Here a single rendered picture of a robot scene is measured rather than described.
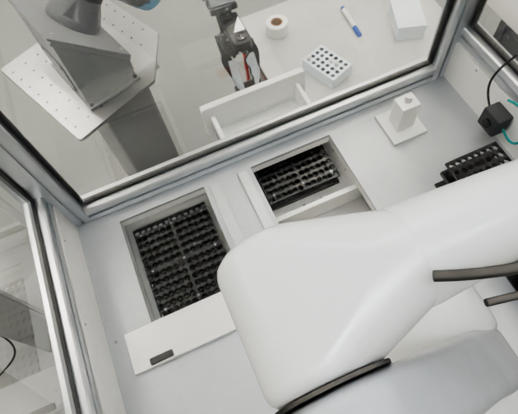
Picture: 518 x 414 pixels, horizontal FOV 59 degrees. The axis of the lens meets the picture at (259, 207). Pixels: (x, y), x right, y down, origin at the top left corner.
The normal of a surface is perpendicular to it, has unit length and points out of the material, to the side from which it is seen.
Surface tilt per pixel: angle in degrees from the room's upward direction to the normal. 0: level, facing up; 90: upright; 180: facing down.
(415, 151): 0
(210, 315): 0
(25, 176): 90
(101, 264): 0
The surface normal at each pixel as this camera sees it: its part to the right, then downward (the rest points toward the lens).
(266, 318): -0.55, -0.18
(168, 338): -0.08, -0.45
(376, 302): 0.03, -0.22
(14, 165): 0.40, 0.80
